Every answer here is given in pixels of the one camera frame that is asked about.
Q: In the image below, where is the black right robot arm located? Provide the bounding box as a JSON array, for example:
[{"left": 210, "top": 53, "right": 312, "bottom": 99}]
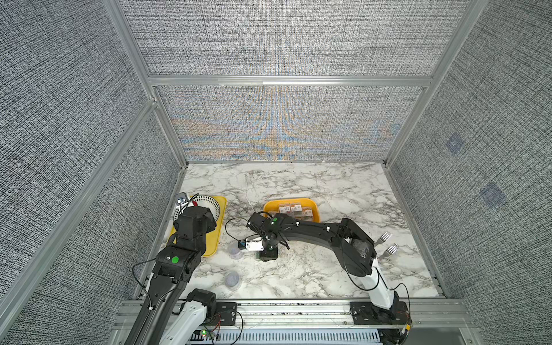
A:
[{"left": 247, "top": 212, "right": 410, "bottom": 324}]

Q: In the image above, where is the green handled fork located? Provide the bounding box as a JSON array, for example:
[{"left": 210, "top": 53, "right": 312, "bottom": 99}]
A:
[{"left": 374, "top": 231, "right": 392, "bottom": 247}]

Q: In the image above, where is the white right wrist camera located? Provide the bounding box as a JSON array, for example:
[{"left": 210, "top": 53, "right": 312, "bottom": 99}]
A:
[{"left": 238, "top": 239, "right": 264, "bottom": 252}]

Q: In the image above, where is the clear round paper clip jar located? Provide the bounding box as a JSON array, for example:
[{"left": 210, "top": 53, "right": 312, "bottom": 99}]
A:
[{"left": 227, "top": 243, "right": 244, "bottom": 260}]

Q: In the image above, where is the rectangular paper clip box two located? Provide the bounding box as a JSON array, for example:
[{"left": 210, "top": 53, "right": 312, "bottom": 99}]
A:
[{"left": 278, "top": 204, "right": 291, "bottom": 214}]

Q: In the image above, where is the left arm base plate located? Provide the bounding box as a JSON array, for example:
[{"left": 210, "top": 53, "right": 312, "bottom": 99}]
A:
[{"left": 209, "top": 302, "right": 238, "bottom": 326}]

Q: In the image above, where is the yellow plastic storage box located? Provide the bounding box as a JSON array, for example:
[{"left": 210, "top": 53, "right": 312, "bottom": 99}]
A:
[{"left": 263, "top": 198, "right": 320, "bottom": 222}]

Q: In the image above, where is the rectangular paper clip box three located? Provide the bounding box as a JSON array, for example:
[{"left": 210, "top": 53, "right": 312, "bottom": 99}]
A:
[{"left": 290, "top": 203, "right": 303, "bottom": 215}]

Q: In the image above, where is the pink handled fork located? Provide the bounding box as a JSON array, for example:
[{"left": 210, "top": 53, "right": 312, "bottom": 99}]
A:
[{"left": 378, "top": 244, "right": 399, "bottom": 260}]

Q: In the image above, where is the white patterned plate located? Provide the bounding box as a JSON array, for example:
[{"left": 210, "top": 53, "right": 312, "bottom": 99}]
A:
[{"left": 173, "top": 194, "right": 221, "bottom": 221}]

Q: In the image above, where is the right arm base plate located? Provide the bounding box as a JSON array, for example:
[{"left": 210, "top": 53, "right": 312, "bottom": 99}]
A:
[{"left": 349, "top": 301, "right": 411, "bottom": 325}]

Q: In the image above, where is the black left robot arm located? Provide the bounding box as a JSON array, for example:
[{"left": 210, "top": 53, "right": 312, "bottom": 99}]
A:
[{"left": 125, "top": 206, "right": 217, "bottom": 344}]

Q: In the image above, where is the rectangular paper clip box four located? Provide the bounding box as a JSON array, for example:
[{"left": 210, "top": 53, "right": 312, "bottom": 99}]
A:
[{"left": 301, "top": 208, "right": 314, "bottom": 221}]

